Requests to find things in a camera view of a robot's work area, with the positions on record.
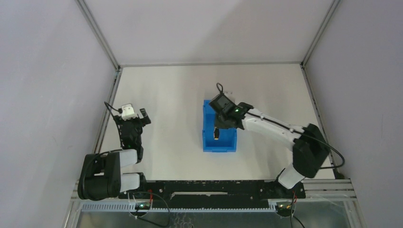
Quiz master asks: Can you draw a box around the black yellow handled screwdriver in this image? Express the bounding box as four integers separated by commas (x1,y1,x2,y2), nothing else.
213,127,220,140

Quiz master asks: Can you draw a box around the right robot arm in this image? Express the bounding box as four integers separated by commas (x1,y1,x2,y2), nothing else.
209,92,345,189

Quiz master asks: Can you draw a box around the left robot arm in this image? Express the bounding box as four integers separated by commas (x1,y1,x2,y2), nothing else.
77,104,151,201

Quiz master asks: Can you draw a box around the blue plastic bin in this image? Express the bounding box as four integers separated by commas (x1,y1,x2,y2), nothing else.
202,100,237,152

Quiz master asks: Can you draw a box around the left green circuit board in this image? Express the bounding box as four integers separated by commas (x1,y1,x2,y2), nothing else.
135,203,151,210

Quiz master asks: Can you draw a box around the green circuit board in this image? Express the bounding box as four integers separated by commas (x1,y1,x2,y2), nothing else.
275,204,293,218
135,203,151,210

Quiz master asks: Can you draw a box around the right green circuit board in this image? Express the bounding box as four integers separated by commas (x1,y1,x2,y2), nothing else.
275,204,293,218

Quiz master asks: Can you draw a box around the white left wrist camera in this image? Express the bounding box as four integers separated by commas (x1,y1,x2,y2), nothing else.
121,104,138,120

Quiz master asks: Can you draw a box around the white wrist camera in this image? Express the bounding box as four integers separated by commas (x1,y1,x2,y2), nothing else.
121,104,138,120
223,91,234,100

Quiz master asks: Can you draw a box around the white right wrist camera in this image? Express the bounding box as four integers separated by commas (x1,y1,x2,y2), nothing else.
223,91,234,100

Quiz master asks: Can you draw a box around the black left base cable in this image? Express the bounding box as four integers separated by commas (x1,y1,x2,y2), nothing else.
127,190,172,228

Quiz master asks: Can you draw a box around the black mounting rail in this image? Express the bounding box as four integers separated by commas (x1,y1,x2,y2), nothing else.
118,180,306,208

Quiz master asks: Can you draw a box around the grey slotted cable duct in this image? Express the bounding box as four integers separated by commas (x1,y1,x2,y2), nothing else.
81,201,276,213

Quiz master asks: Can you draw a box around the aluminium frame front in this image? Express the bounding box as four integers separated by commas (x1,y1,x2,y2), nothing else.
64,179,366,228

